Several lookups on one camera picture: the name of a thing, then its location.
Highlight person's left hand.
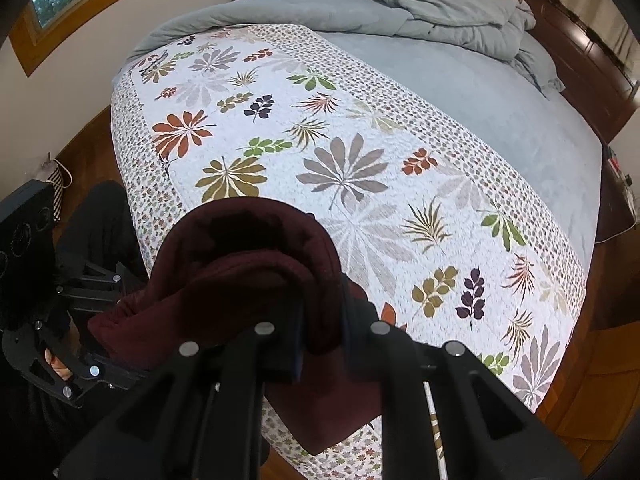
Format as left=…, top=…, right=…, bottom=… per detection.
left=44, top=320, right=83, bottom=383

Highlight dark wooden nightstand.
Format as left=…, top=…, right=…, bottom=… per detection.
left=597, top=142, right=640, bottom=242

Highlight grey-blue duvet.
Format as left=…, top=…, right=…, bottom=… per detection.
left=122, top=0, right=566, bottom=98

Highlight floral quilted bedspread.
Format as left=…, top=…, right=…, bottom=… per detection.
left=109, top=25, right=587, bottom=480

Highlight dark wooden headboard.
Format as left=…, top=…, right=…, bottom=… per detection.
left=415, top=0, right=640, bottom=146

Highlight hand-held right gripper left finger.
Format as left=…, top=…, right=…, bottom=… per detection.
left=55, top=305, right=307, bottom=480

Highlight person's left leg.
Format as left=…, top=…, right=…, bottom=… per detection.
left=52, top=181, right=151, bottom=341

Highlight maroon pants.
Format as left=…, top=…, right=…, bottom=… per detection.
left=87, top=197, right=396, bottom=456

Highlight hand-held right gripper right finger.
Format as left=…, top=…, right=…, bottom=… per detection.
left=340, top=272, right=583, bottom=480

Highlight striped bag with rope handle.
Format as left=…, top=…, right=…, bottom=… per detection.
left=42, top=152, right=74, bottom=224

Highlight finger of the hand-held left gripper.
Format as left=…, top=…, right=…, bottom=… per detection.
left=55, top=259, right=151, bottom=313
left=0, top=317, right=151, bottom=409

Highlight grey-blue bed sheet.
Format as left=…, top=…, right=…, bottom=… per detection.
left=315, top=30, right=603, bottom=271

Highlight beige curtain behind headboard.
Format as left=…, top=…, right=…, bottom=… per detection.
left=545, top=0, right=640, bottom=91

